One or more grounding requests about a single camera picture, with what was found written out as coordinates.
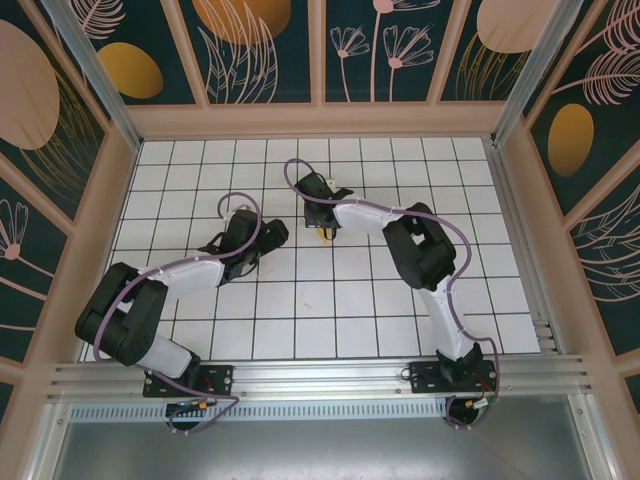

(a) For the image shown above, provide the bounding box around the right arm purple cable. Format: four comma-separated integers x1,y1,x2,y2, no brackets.
282,158,503,432

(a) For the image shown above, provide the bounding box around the grey sheet metal panel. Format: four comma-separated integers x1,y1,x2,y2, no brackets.
29,399,619,480

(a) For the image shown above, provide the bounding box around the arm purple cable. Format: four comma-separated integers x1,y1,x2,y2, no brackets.
93,192,264,436
282,158,503,432

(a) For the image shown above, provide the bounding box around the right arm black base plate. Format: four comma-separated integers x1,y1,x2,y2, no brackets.
409,360,499,396

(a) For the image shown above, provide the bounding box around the white grid table mat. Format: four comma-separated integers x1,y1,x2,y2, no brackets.
74,138,544,362

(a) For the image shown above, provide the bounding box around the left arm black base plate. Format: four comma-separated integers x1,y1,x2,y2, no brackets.
143,363,235,399

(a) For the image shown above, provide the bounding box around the aluminium corner post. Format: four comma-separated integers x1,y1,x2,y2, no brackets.
39,0,144,152
489,0,586,149

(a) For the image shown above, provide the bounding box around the long aluminium mounting rail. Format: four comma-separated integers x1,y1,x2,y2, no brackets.
47,354,596,401

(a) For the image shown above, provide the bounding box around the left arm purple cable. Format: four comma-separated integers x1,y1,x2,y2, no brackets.
93,192,264,436

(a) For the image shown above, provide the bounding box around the perforated metal cable tray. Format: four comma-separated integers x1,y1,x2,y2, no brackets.
69,403,451,422

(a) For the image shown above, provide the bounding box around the aluminium side rail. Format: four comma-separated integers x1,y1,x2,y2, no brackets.
484,139,561,356

